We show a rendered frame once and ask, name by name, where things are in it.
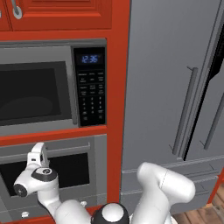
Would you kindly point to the oven door with dark window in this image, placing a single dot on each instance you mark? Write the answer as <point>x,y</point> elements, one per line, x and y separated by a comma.
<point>73,172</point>

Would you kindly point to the grey microwave oven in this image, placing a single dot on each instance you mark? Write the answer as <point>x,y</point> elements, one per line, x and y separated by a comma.
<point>90,87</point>

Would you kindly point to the red cabinet housing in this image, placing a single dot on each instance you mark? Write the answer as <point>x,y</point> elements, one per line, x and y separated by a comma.
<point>118,87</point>

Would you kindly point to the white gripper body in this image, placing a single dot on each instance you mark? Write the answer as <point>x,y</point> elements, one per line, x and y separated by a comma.
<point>39,148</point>

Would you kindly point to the red cabinet door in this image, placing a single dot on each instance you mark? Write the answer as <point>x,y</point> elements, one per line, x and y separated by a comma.
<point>3,23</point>
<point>64,14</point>

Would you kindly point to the grey fridge drawer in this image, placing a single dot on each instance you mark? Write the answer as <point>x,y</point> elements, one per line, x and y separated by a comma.
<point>204,178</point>

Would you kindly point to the white oven knob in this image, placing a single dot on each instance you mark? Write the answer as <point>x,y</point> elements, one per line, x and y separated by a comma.
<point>25,215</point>
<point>83,203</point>

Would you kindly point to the microwave door with dark window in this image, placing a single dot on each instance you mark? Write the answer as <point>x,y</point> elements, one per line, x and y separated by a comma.
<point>29,93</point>

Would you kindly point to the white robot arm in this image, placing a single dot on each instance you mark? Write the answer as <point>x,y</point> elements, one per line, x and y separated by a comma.
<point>157,189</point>

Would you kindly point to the grey fridge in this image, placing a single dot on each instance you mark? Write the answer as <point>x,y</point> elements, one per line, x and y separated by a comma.
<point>157,73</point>

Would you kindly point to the grey built-in oven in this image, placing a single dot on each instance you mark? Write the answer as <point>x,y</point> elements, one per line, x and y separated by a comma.
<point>100,166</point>

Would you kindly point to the grey fridge door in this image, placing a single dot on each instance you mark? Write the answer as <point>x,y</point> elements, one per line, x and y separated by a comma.
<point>211,122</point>
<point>157,73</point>

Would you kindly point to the red base cabinet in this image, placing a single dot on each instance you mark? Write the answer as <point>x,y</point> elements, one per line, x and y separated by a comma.
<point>217,186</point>

